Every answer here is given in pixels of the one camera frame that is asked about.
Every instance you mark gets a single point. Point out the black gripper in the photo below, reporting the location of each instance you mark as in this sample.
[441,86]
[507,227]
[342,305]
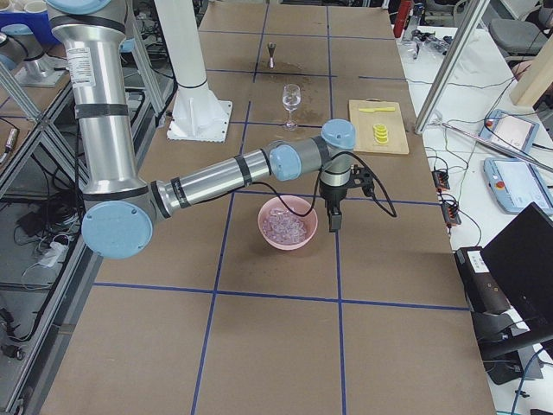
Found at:
[333,195]

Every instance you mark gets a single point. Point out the steel double jigger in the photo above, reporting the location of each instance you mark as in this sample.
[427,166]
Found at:
[271,47]

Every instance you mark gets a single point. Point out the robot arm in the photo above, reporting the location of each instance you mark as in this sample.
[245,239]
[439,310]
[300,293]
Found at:
[122,208]

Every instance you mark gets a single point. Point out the clear ice cubes pile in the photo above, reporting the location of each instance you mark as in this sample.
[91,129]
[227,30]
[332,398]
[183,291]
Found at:
[283,227]

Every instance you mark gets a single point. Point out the clear wine glass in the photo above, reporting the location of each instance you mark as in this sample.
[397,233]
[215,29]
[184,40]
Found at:
[291,100]

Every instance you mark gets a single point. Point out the pink bowl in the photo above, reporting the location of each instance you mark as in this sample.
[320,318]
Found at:
[297,206]

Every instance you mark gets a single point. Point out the bamboo cutting board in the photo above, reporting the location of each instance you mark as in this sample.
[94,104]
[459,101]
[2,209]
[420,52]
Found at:
[363,123]

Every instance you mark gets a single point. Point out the yellow plastic knife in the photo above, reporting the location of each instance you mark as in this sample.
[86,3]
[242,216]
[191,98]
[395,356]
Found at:
[377,109]

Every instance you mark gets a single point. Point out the black box white label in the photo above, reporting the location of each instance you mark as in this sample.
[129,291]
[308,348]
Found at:
[482,290]

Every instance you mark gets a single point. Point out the metal rod green tip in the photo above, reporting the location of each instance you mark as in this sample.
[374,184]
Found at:
[507,151]

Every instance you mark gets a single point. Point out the blue teach pendant near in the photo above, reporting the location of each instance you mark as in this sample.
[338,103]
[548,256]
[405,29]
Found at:
[515,185]

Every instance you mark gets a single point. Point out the blue teach pendant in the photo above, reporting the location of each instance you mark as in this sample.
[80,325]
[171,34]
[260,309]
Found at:
[515,185]
[511,131]

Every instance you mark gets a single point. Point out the blue teach pendant far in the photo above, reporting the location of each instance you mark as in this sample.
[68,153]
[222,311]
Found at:
[511,131]

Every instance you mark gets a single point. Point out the black laptop computer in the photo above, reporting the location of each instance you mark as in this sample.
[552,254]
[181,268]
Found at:
[520,260]

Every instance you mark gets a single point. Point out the red cylinder bottle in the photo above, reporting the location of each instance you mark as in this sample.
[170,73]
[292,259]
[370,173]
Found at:
[401,17]

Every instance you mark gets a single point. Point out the black monitor stand base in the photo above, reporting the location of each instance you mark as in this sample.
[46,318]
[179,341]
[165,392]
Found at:
[506,349]

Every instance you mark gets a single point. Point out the grey office chair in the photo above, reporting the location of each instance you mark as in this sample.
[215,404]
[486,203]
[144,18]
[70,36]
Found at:
[525,36]

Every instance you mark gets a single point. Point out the blue storage bin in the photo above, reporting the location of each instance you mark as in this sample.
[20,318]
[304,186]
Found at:
[37,22]

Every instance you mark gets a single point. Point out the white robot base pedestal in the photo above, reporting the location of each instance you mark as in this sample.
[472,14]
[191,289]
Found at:
[197,114]

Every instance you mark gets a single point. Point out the aluminium frame post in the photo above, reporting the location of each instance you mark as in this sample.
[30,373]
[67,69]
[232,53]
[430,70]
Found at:
[462,36]

